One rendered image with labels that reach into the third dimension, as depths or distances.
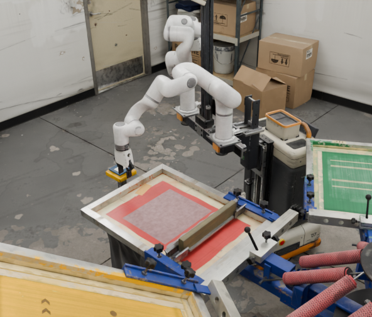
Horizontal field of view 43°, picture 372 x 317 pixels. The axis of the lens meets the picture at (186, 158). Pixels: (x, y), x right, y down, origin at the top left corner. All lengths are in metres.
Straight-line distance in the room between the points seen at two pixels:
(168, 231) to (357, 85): 4.02
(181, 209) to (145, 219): 0.20
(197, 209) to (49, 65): 3.76
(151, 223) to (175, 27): 1.09
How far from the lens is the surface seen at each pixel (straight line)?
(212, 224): 2.19
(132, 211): 2.42
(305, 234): 3.47
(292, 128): 3.15
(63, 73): 5.94
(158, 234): 2.27
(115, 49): 6.44
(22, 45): 5.59
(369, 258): 1.71
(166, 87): 2.27
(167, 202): 2.47
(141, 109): 2.43
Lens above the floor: 2.41
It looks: 31 degrees down
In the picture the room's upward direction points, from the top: 1 degrees counter-clockwise
